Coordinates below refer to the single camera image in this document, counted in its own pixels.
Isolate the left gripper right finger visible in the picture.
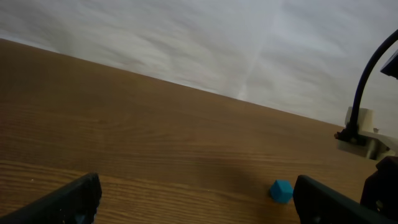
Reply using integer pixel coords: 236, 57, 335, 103
292, 174, 398, 224

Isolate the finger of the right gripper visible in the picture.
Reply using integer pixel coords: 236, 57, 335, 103
359, 169, 398, 221

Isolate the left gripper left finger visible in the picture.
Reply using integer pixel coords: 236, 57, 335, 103
0, 172, 103, 224

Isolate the blue cube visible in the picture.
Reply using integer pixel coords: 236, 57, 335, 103
269, 179, 295, 205

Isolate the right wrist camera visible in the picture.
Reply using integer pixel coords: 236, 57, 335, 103
336, 106, 398, 162

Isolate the black cable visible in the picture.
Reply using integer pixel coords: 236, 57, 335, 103
333, 28, 398, 147

